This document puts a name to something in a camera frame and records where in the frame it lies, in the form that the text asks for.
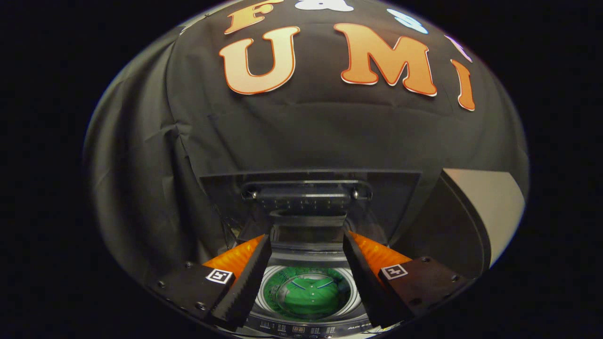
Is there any green polo shirt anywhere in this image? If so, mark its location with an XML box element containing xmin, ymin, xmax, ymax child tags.
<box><xmin>264</xmin><ymin>266</ymin><xmax>351</xmax><ymax>321</ymax></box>

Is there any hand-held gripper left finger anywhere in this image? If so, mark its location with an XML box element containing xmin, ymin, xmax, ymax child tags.
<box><xmin>151</xmin><ymin>234</ymin><xmax>273</xmax><ymax>330</ymax></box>

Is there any black backdrop cloth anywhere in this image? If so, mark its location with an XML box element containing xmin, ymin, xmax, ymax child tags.
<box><xmin>84</xmin><ymin>0</ymin><xmax>529</xmax><ymax>292</ymax></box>

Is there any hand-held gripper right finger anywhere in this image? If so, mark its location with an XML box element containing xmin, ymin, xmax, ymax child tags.
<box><xmin>342</xmin><ymin>231</ymin><xmax>469</xmax><ymax>328</ymax></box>

